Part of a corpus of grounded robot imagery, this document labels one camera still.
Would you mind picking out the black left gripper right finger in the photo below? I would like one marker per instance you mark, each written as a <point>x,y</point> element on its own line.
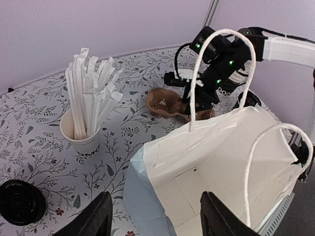
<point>218,220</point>

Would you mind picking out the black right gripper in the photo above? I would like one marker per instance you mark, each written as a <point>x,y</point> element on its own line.
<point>204,100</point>

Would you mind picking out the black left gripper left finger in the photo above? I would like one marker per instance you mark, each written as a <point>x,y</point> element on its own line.
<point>94,220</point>

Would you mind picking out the brown cardboard cup carrier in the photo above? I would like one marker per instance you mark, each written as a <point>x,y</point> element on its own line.
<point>166,103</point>

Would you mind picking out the black and white paper cup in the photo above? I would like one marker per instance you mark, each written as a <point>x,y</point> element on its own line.
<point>251,100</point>

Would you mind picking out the light blue paper bag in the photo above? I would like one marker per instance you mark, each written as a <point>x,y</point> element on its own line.
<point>242,157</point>

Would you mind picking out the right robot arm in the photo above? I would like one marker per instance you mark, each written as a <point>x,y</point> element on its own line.
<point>229,61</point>

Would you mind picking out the stack of paper cups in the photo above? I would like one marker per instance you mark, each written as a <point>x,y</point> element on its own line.
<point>237,79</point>

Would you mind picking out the white cup holding straws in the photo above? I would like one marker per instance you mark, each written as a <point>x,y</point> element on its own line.
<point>85,148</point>

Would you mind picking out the stack of black lids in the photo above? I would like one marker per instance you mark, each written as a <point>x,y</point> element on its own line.
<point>21,203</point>

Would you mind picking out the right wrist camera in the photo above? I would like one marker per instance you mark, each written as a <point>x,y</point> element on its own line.
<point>171,80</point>

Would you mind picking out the aluminium frame post right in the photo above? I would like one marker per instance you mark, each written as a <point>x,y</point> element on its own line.
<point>211,12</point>

